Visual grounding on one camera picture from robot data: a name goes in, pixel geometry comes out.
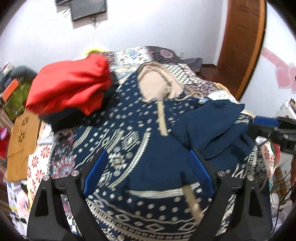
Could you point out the red folded garment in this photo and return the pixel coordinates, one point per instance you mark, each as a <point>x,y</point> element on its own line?
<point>79,84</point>

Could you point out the green patterned bag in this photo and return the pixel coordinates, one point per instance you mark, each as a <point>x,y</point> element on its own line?
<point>15,97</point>

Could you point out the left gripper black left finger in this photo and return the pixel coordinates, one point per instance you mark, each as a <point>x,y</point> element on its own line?
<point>48,221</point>

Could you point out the patchwork patterned bed sheet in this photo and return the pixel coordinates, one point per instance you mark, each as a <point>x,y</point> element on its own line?
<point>165,76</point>

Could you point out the navy patterned hooded jacket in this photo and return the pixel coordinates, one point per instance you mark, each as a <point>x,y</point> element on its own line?
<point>139,195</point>

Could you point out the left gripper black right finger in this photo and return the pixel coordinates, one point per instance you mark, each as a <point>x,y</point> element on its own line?
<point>236,210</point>

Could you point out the yellow pillow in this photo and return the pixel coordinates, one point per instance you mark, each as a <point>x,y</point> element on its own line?
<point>94,51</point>

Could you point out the brown wooden door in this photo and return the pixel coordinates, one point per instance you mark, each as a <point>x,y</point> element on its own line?
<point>241,46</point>

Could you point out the wall mounted black television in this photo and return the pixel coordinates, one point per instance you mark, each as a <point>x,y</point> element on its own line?
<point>83,8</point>

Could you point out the brown cardboard box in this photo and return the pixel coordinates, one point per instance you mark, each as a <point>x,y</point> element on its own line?
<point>23,141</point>

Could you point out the white wardrobe with pink decals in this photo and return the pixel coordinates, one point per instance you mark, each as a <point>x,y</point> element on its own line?
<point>273,79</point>

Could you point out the black garment under red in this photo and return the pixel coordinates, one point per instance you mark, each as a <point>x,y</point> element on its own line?
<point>71,117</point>

